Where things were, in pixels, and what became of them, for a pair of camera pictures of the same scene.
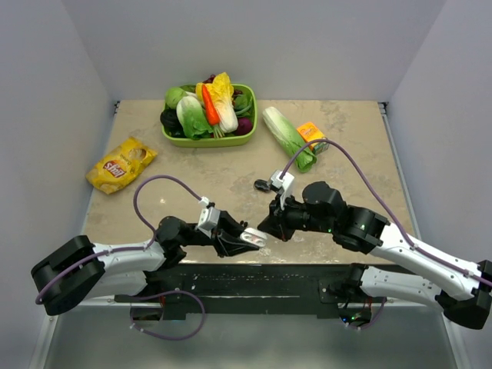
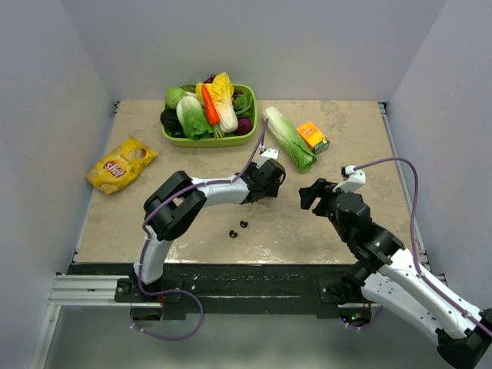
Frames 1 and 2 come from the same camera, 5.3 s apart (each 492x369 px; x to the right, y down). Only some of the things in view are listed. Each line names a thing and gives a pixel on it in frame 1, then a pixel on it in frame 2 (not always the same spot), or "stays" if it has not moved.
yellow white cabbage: [221, 93] stays
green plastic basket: [236, 140] stays
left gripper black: [227, 247] → [272, 189]
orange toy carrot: [213, 112] stays
